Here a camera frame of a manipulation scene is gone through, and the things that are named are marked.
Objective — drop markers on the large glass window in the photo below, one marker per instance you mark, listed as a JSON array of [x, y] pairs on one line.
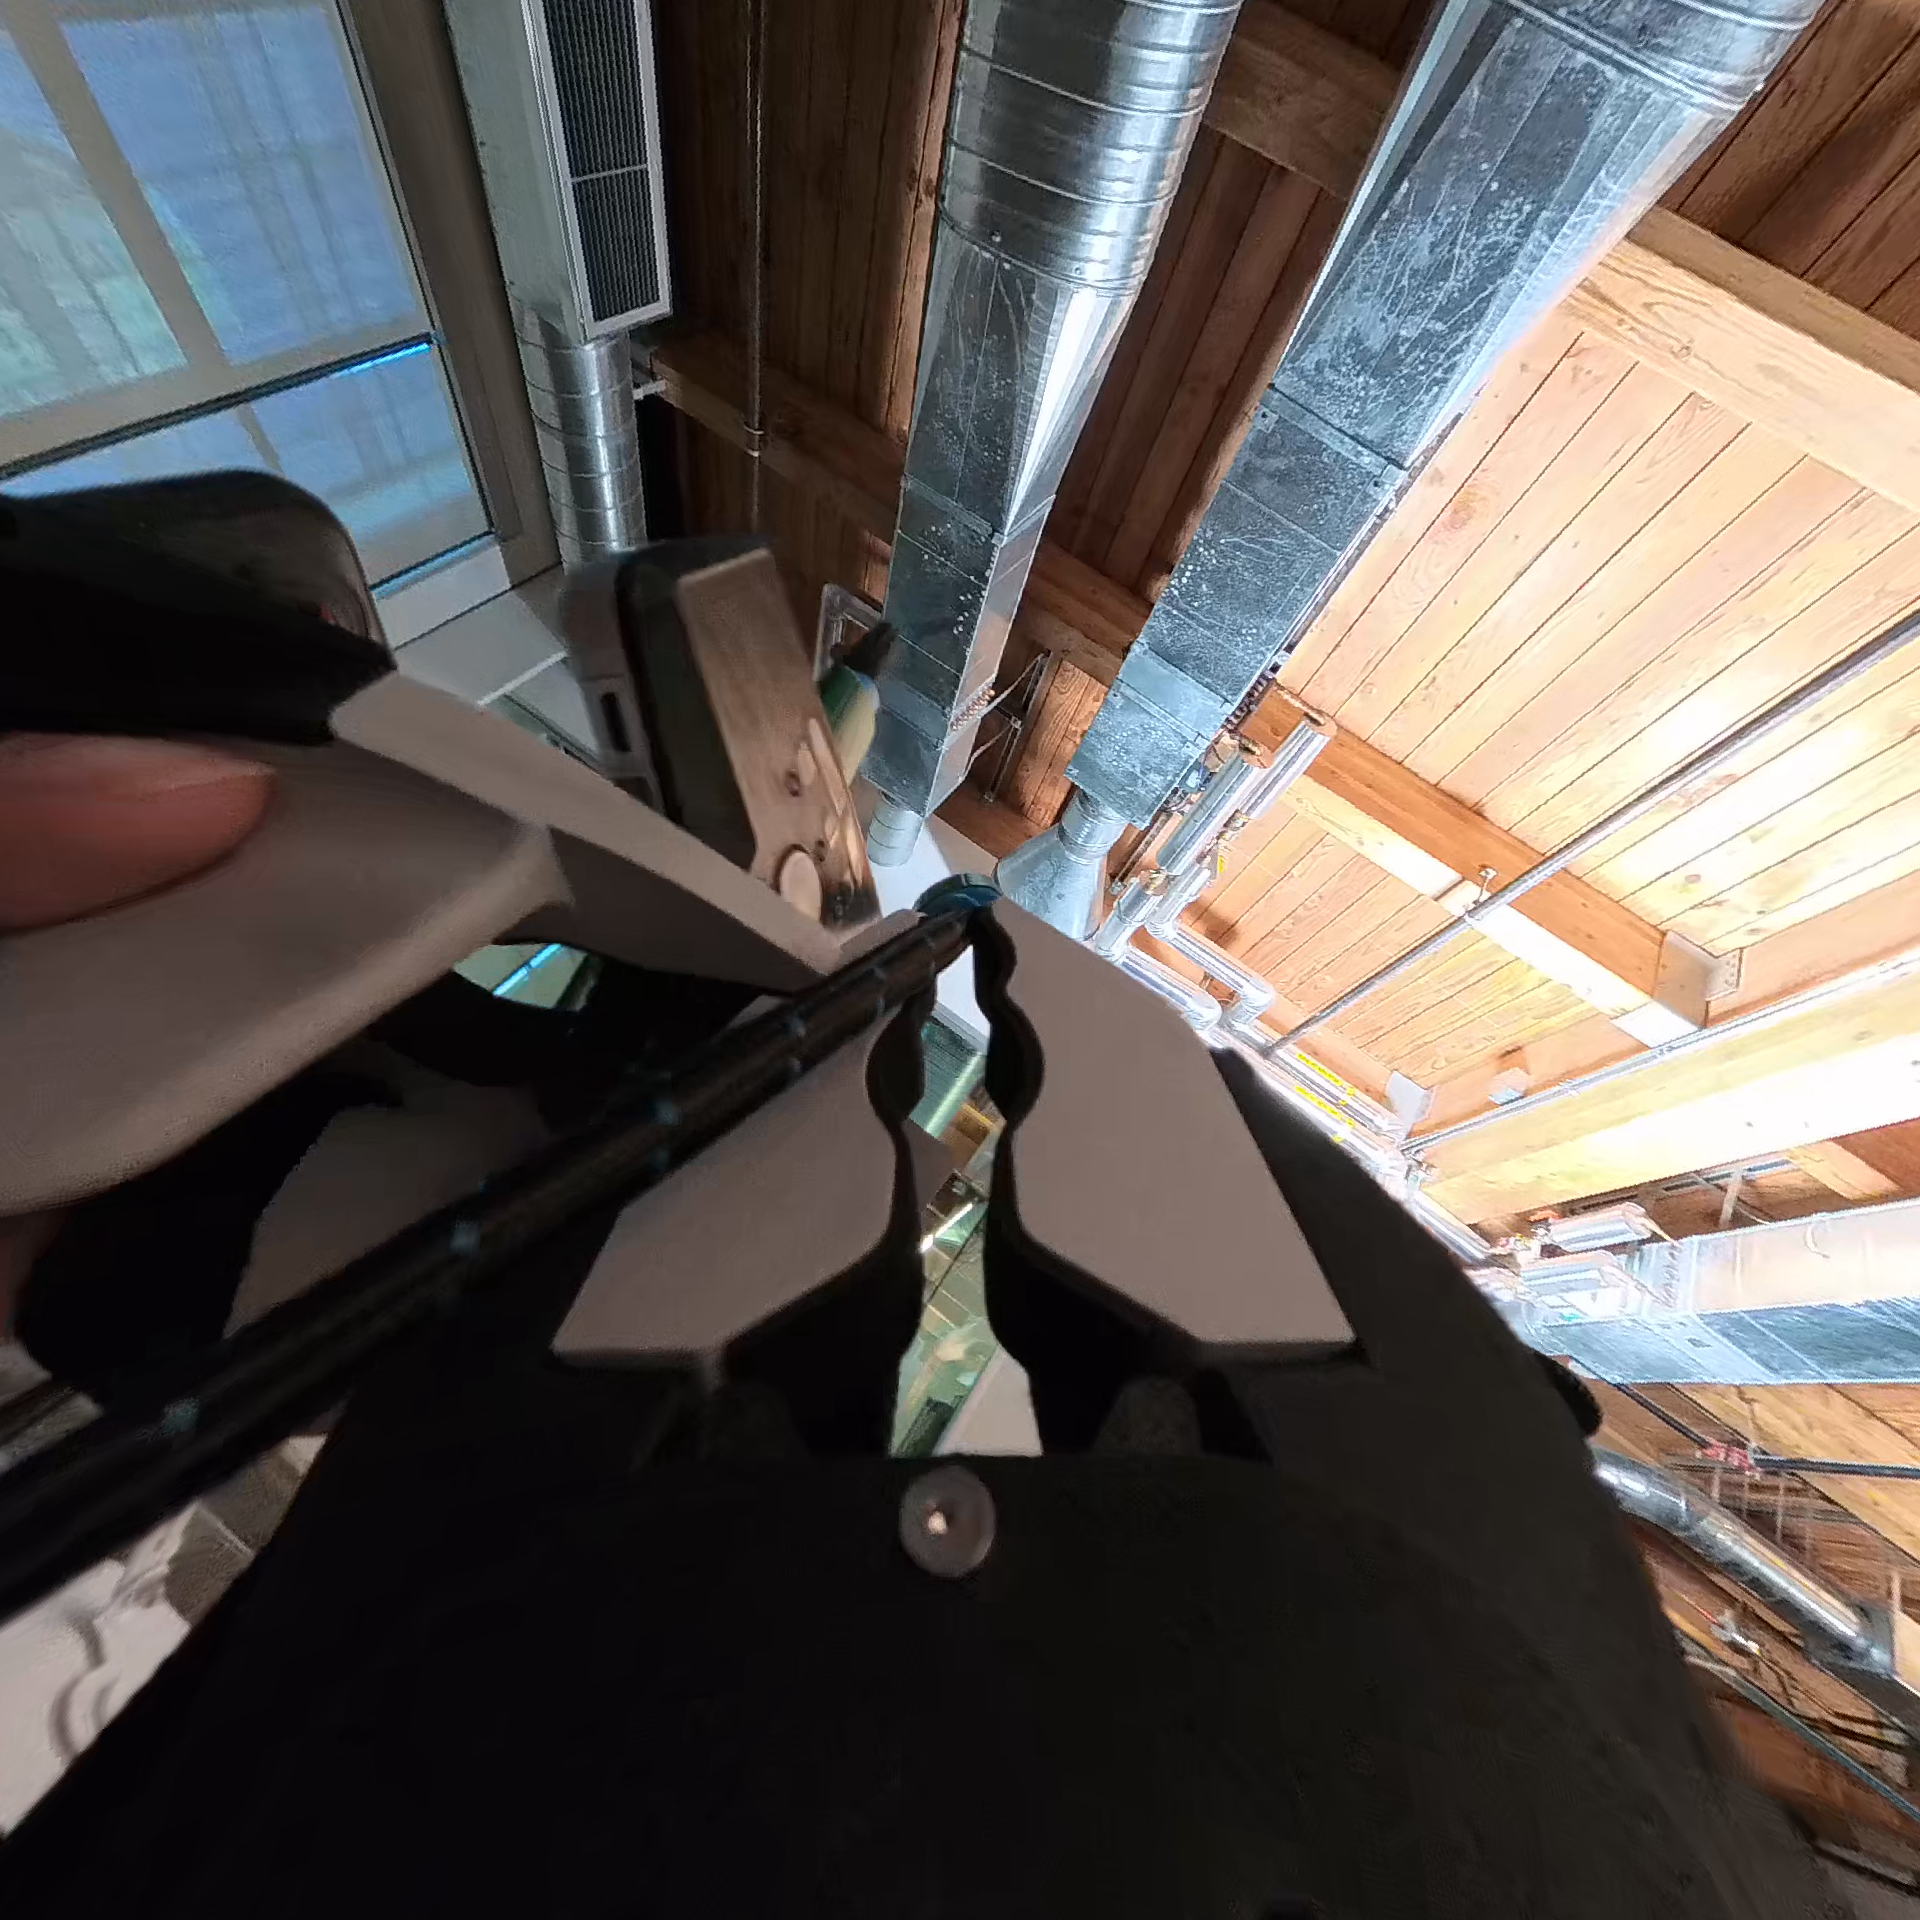
[[224, 224]]

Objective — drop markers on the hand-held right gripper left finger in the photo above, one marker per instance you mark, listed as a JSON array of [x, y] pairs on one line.
[[751, 1243]]

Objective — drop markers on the silver ventilation duct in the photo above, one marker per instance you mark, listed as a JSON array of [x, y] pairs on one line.
[[1020, 376], [1349, 376]]

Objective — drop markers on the white air vent unit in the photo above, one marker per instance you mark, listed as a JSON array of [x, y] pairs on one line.
[[599, 150]]

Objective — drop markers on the round silver duct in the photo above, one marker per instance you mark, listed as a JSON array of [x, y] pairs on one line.
[[1725, 1545]]

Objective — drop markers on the person's left hand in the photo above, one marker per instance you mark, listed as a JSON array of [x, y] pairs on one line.
[[120, 832]]

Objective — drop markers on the round ribbed metal duct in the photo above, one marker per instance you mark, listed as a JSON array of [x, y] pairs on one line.
[[579, 435]]

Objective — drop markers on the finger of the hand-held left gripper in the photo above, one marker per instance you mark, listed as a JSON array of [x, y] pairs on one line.
[[390, 1184], [662, 869]]

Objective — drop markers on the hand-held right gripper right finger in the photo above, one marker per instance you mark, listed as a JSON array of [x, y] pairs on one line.
[[1155, 1201]]

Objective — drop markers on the grey metal device with port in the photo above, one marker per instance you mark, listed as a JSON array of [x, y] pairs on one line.
[[751, 705]]

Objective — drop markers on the rectangular silver duct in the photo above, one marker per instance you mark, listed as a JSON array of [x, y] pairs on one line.
[[1771, 1290]]

